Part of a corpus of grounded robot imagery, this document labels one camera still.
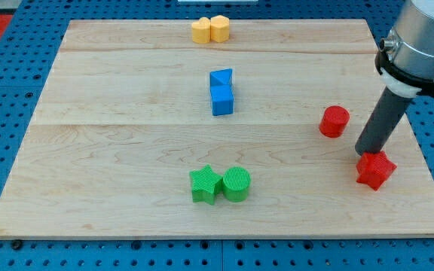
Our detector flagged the green cylinder block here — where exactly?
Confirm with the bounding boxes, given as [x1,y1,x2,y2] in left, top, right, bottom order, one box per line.
[222,166,252,202]

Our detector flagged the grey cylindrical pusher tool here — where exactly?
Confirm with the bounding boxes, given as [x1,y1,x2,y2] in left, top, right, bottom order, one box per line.
[355,87,412,156]

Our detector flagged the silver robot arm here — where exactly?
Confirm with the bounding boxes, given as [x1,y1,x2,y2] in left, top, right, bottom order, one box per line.
[375,0,434,99]

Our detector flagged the blue triangle block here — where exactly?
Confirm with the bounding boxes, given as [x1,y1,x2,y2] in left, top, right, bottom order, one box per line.
[209,69,233,87]

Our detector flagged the yellow hexagon block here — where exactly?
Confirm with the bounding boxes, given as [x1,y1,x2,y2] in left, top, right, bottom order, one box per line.
[210,15,230,43]

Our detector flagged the red cylinder block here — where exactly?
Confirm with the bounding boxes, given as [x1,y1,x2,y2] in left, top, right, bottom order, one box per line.
[319,105,350,138]

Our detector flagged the yellow heart block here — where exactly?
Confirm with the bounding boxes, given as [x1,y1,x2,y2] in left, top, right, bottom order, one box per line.
[191,17,211,44]

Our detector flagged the blue cube block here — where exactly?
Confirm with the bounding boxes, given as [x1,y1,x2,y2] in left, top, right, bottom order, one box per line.
[210,85,234,116]

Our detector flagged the red star block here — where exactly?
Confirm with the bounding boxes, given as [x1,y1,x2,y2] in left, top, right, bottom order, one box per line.
[356,151,397,190]

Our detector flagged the wooden board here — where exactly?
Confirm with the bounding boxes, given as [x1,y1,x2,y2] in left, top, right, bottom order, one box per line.
[0,20,434,240]

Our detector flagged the green star block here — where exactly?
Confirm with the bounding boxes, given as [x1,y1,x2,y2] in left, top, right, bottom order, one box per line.
[189,165,223,206]

